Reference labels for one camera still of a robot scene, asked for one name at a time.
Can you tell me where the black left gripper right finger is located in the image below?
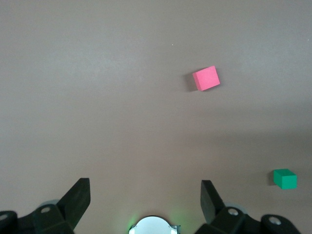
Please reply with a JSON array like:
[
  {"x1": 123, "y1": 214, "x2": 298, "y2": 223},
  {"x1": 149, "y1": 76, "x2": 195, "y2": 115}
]
[{"x1": 195, "y1": 180, "x2": 303, "y2": 234}]

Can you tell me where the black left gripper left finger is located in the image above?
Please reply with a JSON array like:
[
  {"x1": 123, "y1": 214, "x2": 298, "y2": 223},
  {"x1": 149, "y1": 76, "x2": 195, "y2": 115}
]
[{"x1": 0, "y1": 177, "x2": 91, "y2": 234}]

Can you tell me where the green foam cube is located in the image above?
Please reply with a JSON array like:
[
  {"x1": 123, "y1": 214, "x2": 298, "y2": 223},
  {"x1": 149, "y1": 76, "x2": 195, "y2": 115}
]
[{"x1": 273, "y1": 168, "x2": 298, "y2": 190}]

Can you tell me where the pink foam cube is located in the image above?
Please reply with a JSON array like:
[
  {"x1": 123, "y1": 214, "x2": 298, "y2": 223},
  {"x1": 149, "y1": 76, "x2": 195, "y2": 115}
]
[{"x1": 192, "y1": 65, "x2": 221, "y2": 92}]

